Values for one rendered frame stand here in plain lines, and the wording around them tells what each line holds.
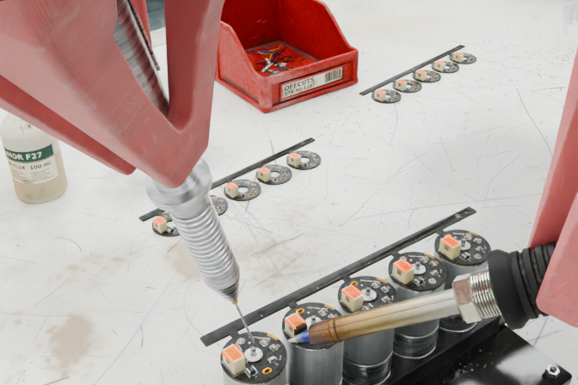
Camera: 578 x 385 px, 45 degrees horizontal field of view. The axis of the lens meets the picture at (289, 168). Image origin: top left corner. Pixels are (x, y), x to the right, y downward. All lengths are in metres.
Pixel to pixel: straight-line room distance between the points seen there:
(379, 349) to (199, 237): 0.14
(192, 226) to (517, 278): 0.10
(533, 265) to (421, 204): 0.25
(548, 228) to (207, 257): 0.10
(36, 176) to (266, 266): 0.16
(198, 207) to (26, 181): 0.31
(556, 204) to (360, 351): 0.12
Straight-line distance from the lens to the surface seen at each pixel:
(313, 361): 0.28
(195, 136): 0.15
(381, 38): 0.71
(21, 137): 0.46
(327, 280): 0.30
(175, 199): 0.17
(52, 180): 0.48
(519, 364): 0.35
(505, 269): 0.22
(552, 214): 0.22
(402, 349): 0.33
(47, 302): 0.41
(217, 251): 0.19
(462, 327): 0.34
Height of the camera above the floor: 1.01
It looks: 32 degrees down
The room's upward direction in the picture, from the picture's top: 1 degrees counter-clockwise
